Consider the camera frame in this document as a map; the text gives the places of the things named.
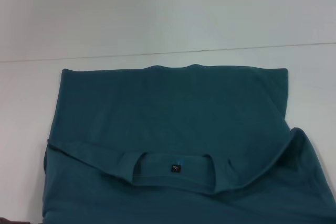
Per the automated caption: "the teal t-shirt with FREE print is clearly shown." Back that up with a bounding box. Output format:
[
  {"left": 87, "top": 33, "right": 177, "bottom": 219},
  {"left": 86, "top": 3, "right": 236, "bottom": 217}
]
[{"left": 43, "top": 63, "right": 336, "bottom": 224}]

